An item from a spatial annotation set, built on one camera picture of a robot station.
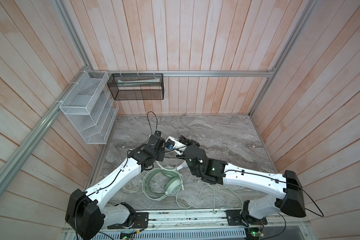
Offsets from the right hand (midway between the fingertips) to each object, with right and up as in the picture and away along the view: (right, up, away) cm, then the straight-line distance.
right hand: (184, 136), depth 70 cm
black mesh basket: (-32, +34, +34) cm, 57 cm away
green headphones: (-5, -25, +7) cm, 26 cm away
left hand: (-13, -10, +12) cm, 20 cm away
